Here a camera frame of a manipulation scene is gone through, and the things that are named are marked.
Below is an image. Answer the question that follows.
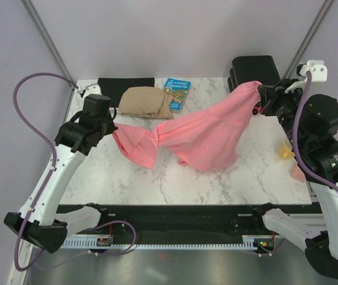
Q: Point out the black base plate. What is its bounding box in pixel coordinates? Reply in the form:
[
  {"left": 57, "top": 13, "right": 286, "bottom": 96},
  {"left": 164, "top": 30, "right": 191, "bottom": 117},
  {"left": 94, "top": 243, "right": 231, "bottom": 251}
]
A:
[{"left": 56, "top": 204, "right": 326, "bottom": 246}]

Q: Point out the pink t shirt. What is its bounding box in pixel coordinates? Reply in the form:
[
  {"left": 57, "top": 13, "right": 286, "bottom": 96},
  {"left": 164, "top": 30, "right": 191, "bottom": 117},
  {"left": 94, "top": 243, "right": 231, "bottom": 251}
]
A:
[{"left": 113, "top": 81, "right": 261, "bottom": 171}]

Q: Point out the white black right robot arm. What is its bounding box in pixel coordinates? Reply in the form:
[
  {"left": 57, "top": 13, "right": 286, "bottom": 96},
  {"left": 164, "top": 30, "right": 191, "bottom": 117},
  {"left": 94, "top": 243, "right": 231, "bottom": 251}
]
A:
[{"left": 250, "top": 80, "right": 338, "bottom": 280}]

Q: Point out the yellow mug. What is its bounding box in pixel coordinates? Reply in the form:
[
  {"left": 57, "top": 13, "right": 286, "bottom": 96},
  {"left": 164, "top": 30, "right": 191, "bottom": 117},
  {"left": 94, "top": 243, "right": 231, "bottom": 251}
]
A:
[{"left": 277, "top": 138, "right": 294, "bottom": 160}]

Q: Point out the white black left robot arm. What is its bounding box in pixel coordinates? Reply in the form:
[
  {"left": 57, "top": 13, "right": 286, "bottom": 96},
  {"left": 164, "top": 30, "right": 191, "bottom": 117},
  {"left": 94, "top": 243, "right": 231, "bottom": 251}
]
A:
[{"left": 4, "top": 94, "right": 117, "bottom": 253}]

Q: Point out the blue treehouse book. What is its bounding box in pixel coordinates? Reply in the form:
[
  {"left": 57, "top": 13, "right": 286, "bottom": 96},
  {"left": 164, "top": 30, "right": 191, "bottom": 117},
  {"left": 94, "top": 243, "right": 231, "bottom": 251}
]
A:
[{"left": 164, "top": 78, "right": 191, "bottom": 114}]

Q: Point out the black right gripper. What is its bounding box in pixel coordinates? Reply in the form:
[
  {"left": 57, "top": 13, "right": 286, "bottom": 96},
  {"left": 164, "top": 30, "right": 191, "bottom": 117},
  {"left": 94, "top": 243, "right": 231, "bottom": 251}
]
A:
[{"left": 258, "top": 77, "right": 309, "bottom": 147}]

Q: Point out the right aluminium frame post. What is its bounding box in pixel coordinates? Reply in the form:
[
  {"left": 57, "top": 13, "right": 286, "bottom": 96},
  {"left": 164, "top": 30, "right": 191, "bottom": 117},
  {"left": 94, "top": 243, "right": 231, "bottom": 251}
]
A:
[{"left": 283, "top": 0, "right": 335, "bottom": 78}]

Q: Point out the black notebook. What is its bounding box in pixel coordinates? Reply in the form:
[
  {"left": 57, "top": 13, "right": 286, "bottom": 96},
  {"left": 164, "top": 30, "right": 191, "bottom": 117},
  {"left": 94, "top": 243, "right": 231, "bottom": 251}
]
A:
[{"left": 97, "top": 78, "right": 155, "bottom": 107}]

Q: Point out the black pink drawer unit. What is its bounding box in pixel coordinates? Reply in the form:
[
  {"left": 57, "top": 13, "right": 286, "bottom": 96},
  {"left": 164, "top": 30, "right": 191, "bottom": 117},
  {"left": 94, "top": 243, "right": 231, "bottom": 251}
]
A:
[{"left": 227, "top": 55, "right": 282, "bottom": 116}]

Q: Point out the white slotted cable duct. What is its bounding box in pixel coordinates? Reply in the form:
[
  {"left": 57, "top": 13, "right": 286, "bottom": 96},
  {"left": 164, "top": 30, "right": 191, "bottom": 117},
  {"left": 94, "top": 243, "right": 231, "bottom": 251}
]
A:
[{"left": 61, "top": 235, "right": 274, "bottom": 251}]

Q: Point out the pink cube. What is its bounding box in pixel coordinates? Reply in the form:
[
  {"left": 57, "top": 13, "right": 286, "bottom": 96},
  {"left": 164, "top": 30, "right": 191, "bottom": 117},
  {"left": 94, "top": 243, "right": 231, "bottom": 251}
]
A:
[{"left": 290, "top": 165, "right": 306, "bottom": 183}]

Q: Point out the left aluminium frame post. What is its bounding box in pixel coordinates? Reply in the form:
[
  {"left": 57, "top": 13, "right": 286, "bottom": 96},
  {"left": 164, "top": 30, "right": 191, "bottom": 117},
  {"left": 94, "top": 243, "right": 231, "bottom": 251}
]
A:
[{"left": 20, "top": 0, "right": 73, "bottom": 80}]

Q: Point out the aluminium frame post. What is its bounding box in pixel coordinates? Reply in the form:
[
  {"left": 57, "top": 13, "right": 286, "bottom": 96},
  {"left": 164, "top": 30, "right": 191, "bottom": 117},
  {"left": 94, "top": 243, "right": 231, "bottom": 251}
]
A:
[
  {"left": 283, "top": 0, "right": 335, "bottom": 78},
  {"left": 20, "top": 0, "right": 73, "bottom": 80}
]

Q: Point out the beige t shirt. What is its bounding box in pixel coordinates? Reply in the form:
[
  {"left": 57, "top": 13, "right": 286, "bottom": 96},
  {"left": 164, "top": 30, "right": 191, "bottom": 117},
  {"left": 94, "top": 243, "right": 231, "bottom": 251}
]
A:
[{"left": 118, "top": 87, "right": 174, "bottom": 120}]

